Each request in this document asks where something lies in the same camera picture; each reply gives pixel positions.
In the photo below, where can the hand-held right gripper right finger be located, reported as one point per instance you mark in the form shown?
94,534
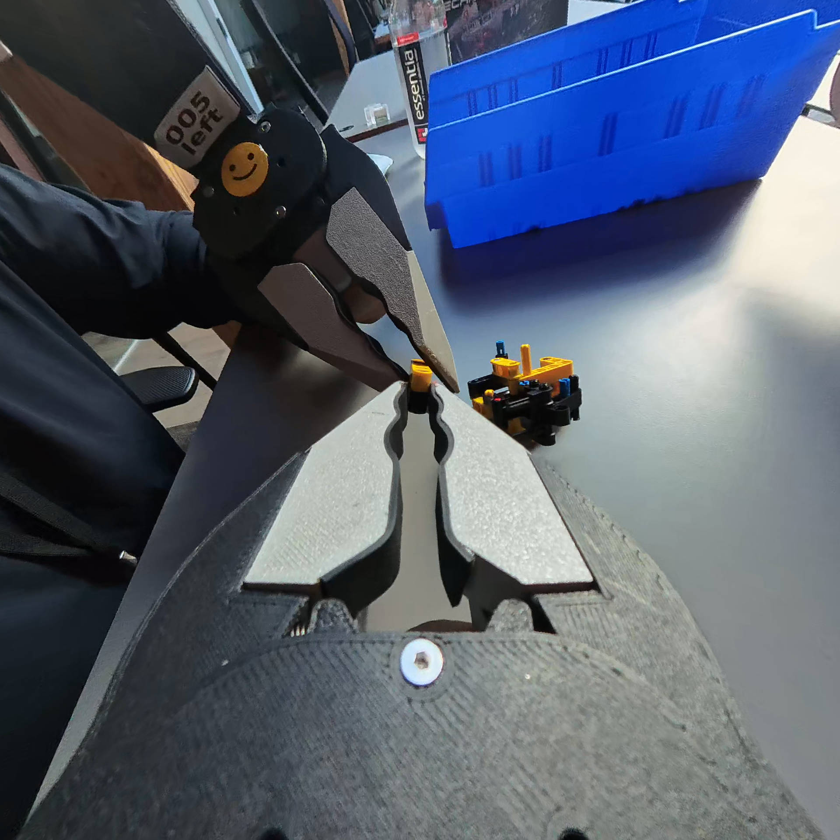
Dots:
505,512

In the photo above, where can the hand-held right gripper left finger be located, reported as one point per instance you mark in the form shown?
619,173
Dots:
341,505

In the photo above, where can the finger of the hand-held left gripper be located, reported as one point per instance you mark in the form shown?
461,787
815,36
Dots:
374,243
308,308

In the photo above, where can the yellow and black lego assembly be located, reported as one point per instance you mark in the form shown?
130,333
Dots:
525,407

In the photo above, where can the small yellow lego piece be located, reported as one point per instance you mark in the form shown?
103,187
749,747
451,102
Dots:
420,375

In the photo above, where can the person's left forearm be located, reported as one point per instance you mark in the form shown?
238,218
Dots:
98,249

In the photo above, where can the person's left hand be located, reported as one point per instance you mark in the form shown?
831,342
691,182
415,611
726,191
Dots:
358,302

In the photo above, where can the white crumpled paper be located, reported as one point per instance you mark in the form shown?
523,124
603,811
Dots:
384,164

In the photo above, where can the small clear plastic cube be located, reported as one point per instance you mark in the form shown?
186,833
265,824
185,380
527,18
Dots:
377,115

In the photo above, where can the clear water bottle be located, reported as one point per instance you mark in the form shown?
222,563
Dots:
413,85

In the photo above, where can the black chair armrest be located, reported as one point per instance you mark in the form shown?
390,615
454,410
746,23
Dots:
164,384

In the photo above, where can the brown wooden furniture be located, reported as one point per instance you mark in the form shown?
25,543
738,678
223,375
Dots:
85,144

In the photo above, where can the large black panel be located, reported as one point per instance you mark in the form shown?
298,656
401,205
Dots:
98,46

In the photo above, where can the dark printed box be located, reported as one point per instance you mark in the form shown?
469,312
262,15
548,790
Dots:
505,26

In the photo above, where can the blue plastic storage bin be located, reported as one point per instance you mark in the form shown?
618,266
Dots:
623,164
571,59

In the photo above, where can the person's dark clothed body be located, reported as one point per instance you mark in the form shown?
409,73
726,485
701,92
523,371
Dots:
65,459

